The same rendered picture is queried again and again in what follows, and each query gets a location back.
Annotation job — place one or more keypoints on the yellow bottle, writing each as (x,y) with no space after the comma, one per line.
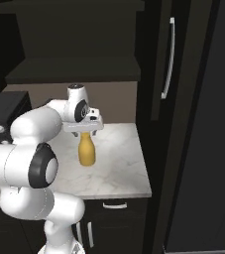
(86,150)

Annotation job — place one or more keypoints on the black drawer front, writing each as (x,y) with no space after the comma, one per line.
(115,207)

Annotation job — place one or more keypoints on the black upper cupboard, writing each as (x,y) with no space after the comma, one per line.
(74,41)

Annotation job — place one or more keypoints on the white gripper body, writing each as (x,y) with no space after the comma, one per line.
(84,125)

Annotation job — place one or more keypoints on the black hob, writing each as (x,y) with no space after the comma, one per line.
(3,119)

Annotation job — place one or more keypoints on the black cupboard door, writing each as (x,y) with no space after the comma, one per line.
(117,236)

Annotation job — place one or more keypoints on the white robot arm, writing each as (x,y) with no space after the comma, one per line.
(24,158)

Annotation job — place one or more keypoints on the black fridge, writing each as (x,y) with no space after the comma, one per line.
(191,125)

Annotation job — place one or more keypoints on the white hob knob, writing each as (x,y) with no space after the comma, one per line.
(0,129)

